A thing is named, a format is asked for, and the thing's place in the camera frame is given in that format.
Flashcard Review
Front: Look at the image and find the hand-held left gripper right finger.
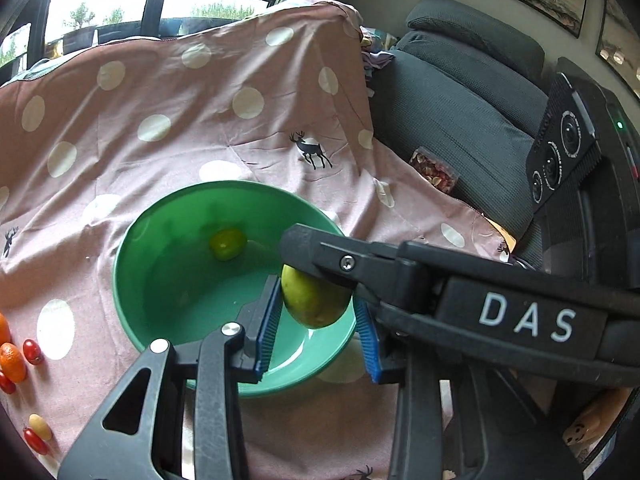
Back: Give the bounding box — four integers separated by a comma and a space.
354, 299, 583, 480

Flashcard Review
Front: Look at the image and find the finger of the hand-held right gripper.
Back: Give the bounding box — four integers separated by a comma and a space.
280, 223, 443, 333

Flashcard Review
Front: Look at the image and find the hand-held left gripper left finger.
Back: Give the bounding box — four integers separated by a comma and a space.
57, 275, 283, 480

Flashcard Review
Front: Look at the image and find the large yellow-green lime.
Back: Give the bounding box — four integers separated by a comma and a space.
281, 262, 353, 330

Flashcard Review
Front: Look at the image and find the green plastic bowl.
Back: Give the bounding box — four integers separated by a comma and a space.
112, 180, 358, 398

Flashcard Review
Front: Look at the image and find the tan longan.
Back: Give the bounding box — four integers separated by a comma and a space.
28, 413, 53, 442

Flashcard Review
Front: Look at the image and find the small green lime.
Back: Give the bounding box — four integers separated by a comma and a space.
209, 228, 247, 262

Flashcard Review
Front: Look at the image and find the tan object with dark dots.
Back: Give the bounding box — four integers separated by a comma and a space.
562, 387, 631, 461

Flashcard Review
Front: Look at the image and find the clear snack packet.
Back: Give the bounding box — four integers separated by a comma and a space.
409, 146, 460, 193

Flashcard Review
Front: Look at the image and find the pink polka-dot cloth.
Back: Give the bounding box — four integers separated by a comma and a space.
0, 0, 516, 480

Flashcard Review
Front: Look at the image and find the dark grey armchair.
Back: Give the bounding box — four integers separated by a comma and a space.
367, 0, 551, 261

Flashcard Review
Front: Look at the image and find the folded clothes pile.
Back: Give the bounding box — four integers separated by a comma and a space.
357, 25, 398, 91

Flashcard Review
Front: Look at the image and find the potted plant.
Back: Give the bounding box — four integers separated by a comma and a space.
62, 2, 98, 51

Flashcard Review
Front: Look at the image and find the black window frame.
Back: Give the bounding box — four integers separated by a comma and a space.
0, 0, 296, 68

